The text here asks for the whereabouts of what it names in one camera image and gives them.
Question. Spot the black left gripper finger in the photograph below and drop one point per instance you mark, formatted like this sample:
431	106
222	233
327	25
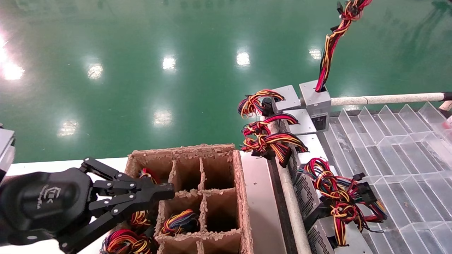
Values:
113	208
116	185

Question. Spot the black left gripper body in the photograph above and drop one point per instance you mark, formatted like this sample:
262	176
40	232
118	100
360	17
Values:
46	204

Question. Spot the brown cardboard divided box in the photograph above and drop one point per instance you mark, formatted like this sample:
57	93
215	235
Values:
243	197

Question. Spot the clear acrylic divider tray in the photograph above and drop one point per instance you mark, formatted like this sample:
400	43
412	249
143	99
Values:
399	155

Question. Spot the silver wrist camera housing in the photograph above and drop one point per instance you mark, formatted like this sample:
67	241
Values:
6	148

